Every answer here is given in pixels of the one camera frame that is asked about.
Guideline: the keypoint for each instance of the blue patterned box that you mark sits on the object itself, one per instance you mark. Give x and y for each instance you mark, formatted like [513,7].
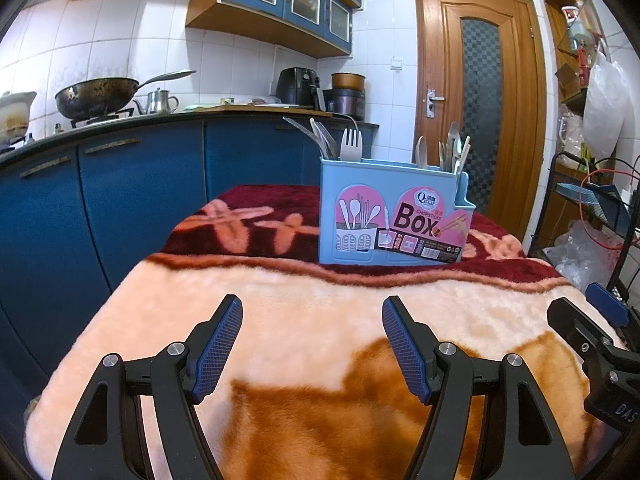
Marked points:
[595,202]

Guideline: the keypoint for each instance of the cream plastic spoon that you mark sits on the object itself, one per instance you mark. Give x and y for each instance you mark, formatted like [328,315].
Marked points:
[421,150]

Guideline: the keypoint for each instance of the black air fryer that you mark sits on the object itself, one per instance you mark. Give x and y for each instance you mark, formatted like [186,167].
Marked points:
[297,87]

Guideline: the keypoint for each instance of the white enamel pot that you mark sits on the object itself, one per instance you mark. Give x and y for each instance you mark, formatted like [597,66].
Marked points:
[17,115]

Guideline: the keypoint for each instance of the metal kettle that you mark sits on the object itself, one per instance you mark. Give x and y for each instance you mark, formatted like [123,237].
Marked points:
[160,102]

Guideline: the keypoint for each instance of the clear plastic bag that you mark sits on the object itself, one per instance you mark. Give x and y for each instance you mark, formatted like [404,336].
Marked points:
[580,260]

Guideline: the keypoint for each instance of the blue kitchen base cabinets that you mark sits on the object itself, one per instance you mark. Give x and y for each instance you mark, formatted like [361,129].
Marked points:
[125,195]

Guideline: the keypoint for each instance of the plush red and peach blanket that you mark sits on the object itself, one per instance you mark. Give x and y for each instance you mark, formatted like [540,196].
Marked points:
[300,320]

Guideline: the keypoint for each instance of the white plastic bag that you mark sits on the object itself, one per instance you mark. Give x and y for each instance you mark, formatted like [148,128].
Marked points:
[605,105]

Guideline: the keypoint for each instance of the cream plastic fork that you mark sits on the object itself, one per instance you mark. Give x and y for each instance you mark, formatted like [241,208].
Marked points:
[352,145]

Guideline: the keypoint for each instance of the white light switch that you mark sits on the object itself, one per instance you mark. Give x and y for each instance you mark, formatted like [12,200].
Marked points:
[397,63]

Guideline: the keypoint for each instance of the light blue utensil box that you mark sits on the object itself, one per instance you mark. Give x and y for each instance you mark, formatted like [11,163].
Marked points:
[360,230]

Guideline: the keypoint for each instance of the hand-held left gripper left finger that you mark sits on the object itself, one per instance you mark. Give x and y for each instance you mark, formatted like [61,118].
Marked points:
[220,345]

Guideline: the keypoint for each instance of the gas stove grate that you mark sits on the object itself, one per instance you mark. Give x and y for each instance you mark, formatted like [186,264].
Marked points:
[100,120]

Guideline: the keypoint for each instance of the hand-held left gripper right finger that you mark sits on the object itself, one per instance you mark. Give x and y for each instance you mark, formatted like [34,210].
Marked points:
[405,345]

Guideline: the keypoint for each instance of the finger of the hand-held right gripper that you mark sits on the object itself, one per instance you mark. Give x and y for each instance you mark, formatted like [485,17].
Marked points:
[607,305]
[570,322]

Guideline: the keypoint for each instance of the brown rice cooker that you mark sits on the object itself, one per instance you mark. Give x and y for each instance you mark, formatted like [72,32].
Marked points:
[345,95]

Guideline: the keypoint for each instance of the black wok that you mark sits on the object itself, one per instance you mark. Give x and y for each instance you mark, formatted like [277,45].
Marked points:
[95,95]

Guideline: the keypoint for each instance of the wooden door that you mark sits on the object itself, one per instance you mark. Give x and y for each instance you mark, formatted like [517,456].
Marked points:
[515,110]

